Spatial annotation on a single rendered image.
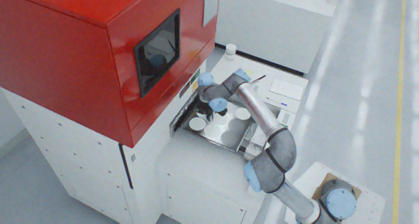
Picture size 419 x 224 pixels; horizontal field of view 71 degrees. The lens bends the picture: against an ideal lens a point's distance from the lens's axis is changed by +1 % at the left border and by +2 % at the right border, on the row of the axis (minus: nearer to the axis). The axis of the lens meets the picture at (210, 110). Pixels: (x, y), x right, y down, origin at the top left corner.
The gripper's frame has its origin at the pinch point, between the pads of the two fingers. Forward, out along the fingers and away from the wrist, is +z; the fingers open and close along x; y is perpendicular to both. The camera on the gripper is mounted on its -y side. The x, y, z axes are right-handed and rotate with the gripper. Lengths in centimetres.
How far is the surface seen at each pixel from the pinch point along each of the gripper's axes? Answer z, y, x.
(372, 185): 118, -121, -68
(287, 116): 11.5, -36.3, -28.9
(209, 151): 18.2, -1.9, 9.3
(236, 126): 13.3, -10.7, -10.4
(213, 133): 11.2, -1.2, 1.0
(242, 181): 18.6, -26.6, 18.3
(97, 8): -86, 17, 31
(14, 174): 85, 153, 62
